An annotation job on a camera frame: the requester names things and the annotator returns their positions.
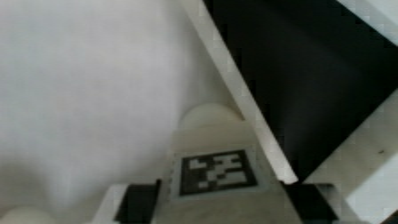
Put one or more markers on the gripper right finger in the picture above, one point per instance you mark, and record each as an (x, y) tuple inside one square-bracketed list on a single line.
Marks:
[(309, 203)]

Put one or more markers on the white table leg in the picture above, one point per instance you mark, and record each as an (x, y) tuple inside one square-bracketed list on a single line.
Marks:
[(221, 189)]

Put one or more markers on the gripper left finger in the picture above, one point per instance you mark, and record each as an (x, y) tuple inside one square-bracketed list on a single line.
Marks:
[(135, 211)]

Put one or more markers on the white square table top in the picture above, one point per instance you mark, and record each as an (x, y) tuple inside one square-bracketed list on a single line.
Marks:
[(112, 64)]

